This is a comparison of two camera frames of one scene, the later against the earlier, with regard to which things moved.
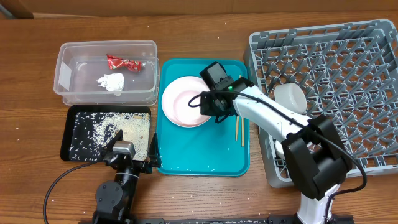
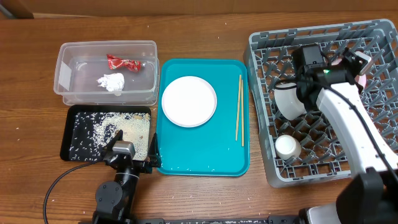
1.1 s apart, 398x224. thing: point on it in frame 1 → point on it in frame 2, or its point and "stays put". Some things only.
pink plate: [181, 101] stays put
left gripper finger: [118, 137] stays put
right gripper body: [208, 109] → [351, 59]
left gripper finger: [154, 157] stays put
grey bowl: [291, 95] stays put
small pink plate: [176, 99] → [360, 78]
